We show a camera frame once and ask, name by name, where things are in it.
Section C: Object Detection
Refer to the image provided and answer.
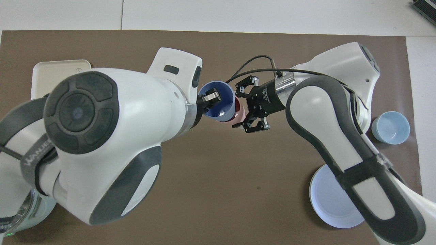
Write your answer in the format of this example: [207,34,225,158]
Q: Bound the brown paper table mat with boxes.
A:
[0,30,423,245]

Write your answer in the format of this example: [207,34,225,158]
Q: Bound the grey ribbed device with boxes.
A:
[411,0,436,17]

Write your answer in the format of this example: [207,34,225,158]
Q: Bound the blue plastic cup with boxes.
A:
[198,80,237,123]

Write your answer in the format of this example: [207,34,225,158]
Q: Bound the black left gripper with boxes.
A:
[191,87,222,128]

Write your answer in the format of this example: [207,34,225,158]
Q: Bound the pink plastic cup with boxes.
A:
[231,96,247,126]

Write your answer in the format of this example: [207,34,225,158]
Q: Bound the pale blue round plate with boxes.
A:
[309,165,368,229]

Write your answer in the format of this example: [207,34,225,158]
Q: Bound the light blue bowl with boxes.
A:
[371,111,410,145]

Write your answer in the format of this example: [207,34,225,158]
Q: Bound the cream tray with Rabbit print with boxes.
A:
[31,60,92,101]

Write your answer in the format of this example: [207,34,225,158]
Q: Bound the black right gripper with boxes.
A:
[232,75,286,133]

